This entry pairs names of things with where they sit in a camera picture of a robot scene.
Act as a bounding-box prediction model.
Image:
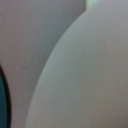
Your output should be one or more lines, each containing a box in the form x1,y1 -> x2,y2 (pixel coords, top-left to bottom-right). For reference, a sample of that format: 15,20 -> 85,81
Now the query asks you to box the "pink toy stove top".
0,0 -> 86,128

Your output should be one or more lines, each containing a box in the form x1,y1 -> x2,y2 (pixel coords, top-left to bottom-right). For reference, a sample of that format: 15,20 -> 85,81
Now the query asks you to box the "black stove burner disc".
0,66 -> 11,128

